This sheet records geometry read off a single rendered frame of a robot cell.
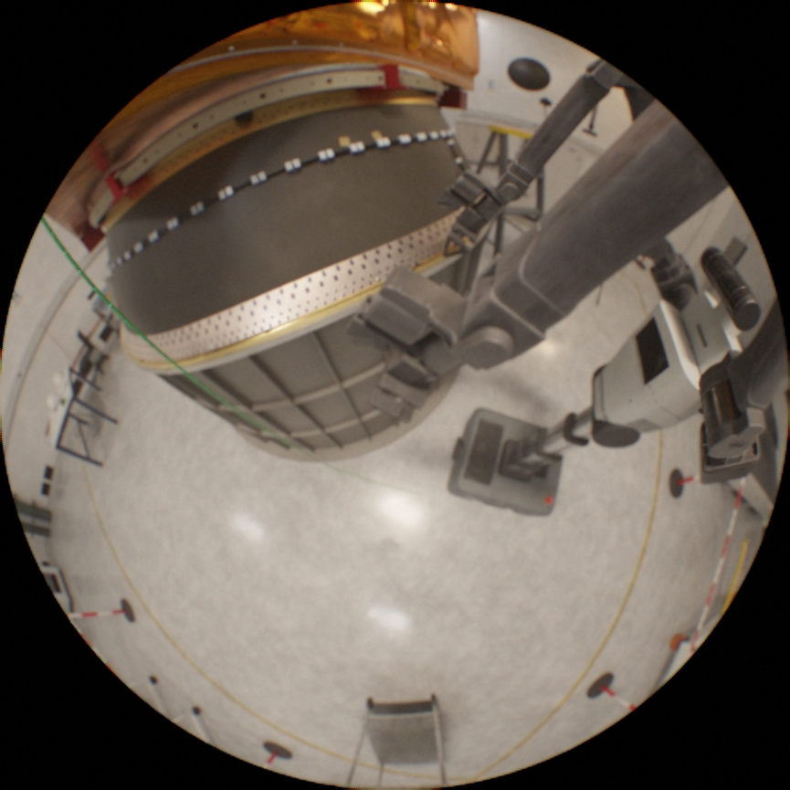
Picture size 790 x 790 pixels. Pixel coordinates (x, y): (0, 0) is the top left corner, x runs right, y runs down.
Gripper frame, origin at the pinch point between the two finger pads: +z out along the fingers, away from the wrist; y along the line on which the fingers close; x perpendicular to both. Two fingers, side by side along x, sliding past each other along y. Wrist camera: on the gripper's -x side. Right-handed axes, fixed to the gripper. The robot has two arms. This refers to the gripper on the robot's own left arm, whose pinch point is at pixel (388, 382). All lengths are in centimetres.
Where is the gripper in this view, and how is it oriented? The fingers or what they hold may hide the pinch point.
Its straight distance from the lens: 42.5
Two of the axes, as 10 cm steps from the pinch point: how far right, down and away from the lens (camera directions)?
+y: -3.6, 8.6, -3.8
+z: -4.2, 2.1, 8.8
